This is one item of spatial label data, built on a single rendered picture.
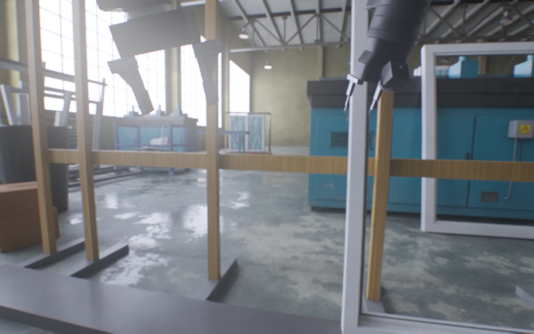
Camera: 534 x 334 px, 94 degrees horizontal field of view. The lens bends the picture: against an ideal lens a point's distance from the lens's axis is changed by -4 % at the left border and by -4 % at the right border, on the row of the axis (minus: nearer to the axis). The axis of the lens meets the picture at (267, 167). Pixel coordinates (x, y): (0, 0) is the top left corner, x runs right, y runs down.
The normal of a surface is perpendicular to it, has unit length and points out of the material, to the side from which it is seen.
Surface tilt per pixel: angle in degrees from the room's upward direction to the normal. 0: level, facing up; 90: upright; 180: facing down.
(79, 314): 0
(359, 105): 82
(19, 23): 90
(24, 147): 94
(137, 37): 114
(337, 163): 90
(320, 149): 90
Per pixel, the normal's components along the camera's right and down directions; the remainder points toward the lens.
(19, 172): 0.21, 0.18
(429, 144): -0.21, -0.08
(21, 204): 0.82, 0.07
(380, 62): 0.10, 0.45
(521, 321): 0.01, -0.99
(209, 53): -0.12, 0.50
